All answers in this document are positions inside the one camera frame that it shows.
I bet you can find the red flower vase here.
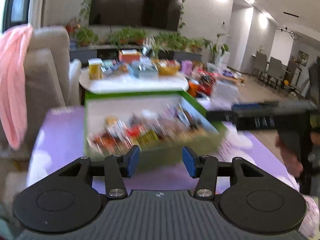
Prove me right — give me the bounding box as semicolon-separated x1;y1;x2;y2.
65;17;81;40

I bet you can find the pink small box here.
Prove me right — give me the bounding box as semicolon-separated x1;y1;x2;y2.
181;60;193;76

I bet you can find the grey blue plastic tray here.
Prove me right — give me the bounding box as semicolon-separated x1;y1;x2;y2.
128;62;158;79

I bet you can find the purple floral tablecloth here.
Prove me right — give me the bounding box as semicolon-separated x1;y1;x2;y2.
26;97;320;238

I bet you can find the yellow woven basket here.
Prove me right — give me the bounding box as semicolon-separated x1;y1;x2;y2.
157;61;180;76

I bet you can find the white round coffee table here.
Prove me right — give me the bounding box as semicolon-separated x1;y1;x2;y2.
79;68;189;94

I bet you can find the pink towel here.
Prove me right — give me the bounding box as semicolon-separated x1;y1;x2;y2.
1;24;33;150

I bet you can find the beige armchair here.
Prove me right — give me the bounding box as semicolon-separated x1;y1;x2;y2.
22;25;82;111

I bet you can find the green white cardboard box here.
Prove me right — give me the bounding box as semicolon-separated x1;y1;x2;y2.
84;91;226;172

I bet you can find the orange cup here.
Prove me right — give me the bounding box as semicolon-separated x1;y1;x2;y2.
188;80;199;97

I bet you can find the yellow tin can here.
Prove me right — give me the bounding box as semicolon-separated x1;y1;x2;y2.
88;58;103;80

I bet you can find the dark tv cabinet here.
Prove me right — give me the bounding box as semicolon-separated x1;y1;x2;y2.
68;44;203;63

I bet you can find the orange tissue box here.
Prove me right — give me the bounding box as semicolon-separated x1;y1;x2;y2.
119;49;141;63

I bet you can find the black wall television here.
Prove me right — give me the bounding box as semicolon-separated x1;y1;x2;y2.
89;0;182;31

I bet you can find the person right hand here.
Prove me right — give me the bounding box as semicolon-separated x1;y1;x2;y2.
275;136;303;178

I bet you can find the large leafy floor plant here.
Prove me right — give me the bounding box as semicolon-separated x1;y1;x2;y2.
203;33;230;63

